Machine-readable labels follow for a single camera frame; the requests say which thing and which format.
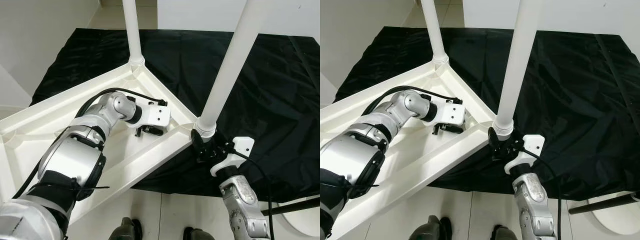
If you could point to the white plastic table top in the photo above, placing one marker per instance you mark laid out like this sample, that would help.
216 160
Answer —
450 150
140 160

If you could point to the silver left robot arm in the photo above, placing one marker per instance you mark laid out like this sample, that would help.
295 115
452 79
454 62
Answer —
70 160
360 160

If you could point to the black table cloth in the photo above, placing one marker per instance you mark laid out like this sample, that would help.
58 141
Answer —
590 100
280 100

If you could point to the grey robot foot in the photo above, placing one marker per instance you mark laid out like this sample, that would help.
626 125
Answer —
502 234
195 234
430 229

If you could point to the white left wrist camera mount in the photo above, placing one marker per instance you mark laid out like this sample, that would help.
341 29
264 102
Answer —
452 114
157 114

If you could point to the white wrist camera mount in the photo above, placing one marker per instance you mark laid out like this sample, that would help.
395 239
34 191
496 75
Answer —
157 114
452 114
534 143
244 145

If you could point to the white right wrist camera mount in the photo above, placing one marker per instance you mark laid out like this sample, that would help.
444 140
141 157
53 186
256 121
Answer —
244 145
534 143

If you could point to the black metal table frame bar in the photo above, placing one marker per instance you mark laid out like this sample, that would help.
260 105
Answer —
295 205
600 202

